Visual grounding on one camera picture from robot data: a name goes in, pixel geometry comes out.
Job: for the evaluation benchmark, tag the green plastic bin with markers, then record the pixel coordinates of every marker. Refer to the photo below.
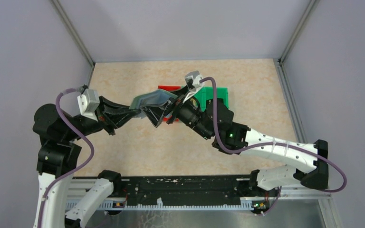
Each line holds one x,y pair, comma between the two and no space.
222,93
201,98

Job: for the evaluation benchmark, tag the right side aluminium rail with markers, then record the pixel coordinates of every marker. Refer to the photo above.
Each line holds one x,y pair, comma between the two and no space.
294,114

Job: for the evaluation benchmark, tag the grey-green card holder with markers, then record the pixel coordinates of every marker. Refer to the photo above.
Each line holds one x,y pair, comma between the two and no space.
155,96

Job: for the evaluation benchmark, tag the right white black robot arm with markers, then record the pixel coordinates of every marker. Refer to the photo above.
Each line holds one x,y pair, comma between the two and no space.
301,163

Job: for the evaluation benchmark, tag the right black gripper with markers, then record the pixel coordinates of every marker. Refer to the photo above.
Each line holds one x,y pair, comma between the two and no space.
155,113

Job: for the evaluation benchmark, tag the right corner aluminium post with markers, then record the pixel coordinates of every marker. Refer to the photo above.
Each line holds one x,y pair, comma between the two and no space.
311,6

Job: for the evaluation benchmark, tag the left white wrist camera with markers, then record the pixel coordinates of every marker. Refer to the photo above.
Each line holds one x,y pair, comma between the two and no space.
88,102

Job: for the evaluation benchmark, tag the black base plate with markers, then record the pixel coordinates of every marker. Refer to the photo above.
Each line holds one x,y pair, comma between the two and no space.
205,190

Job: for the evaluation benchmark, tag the red plastic bin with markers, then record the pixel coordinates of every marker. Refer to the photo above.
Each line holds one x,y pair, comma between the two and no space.
168,88

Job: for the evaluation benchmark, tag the left corner aluminium post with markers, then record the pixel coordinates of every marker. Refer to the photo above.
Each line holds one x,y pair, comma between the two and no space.
72,31

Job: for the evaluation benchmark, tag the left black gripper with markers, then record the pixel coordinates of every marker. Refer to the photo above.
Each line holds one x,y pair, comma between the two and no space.
110,119

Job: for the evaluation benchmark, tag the right green plastic bin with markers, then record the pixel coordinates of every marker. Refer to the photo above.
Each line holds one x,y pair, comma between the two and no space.
222,93

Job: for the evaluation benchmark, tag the white toothed cable duct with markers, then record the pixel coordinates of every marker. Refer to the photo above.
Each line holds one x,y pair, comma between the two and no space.
109,205

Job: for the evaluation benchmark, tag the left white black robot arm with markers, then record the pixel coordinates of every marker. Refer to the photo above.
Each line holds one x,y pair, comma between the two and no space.
57,162

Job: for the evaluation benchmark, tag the corner aluminium post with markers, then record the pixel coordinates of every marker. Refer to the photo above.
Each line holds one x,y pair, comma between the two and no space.
311,6
72,31

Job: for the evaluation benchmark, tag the middle green plastic bin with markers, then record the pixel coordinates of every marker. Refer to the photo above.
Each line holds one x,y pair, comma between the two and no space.
201,98

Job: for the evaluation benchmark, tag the aluminium frame rail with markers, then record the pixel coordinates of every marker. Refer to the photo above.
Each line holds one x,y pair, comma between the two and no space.
79,186

